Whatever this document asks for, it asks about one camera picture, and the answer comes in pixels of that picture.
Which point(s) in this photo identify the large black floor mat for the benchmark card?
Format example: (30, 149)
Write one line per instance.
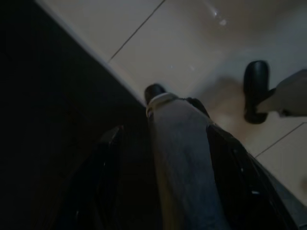
(48, 95)

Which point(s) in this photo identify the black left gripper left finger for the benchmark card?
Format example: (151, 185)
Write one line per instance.
(96, 187)

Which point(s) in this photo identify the black robot foot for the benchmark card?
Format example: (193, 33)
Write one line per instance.
(255, 83)
(154, 90)

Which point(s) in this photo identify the black robot left foot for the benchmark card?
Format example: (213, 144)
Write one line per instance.
(154, 90)

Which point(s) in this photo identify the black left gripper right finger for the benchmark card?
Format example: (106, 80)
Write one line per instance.
(239, 187)

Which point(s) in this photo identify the black robot right foot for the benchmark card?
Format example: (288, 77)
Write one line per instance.
(255, 83)

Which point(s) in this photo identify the grey robot left leg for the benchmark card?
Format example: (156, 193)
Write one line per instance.
(182, 155)

